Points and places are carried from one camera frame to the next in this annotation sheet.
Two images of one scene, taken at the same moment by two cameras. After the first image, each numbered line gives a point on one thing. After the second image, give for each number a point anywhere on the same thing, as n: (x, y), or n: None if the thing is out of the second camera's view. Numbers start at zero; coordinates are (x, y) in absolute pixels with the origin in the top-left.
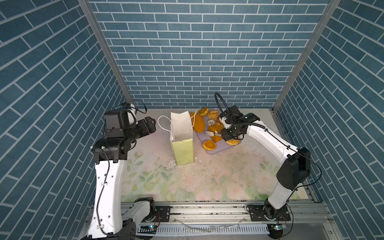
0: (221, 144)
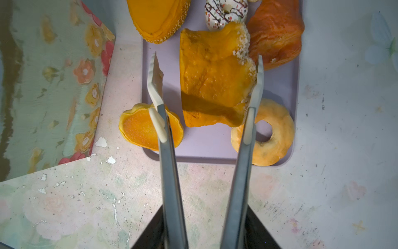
0: (212, 144)
